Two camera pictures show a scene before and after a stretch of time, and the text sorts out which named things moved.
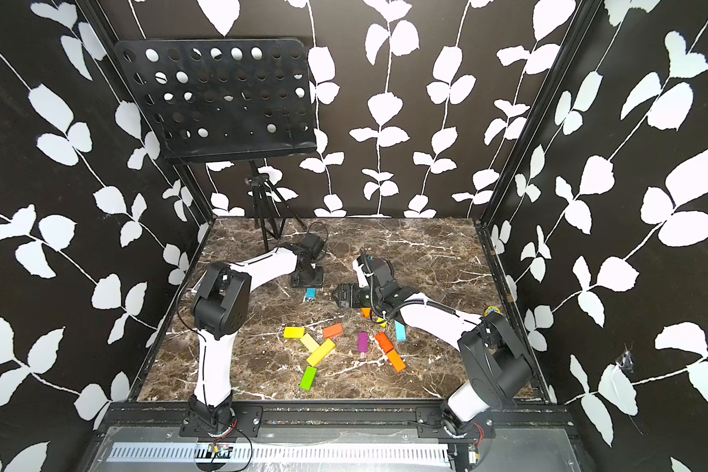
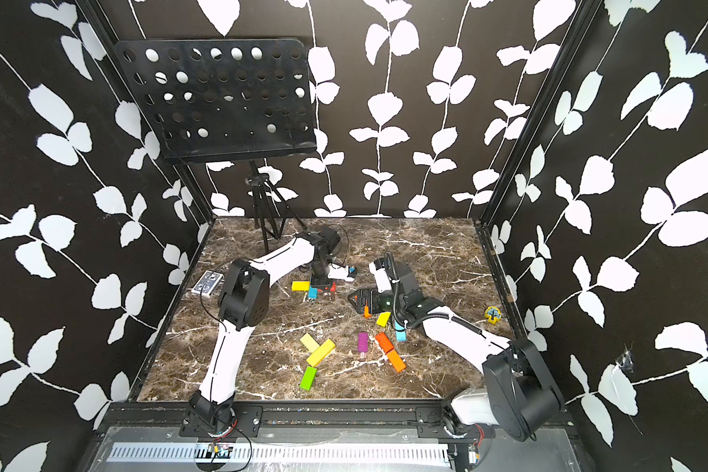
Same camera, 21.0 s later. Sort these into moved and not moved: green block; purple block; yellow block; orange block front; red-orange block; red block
Moved: red-orange block; yellow block
Not moved: green block; purple block; red block; orange block front
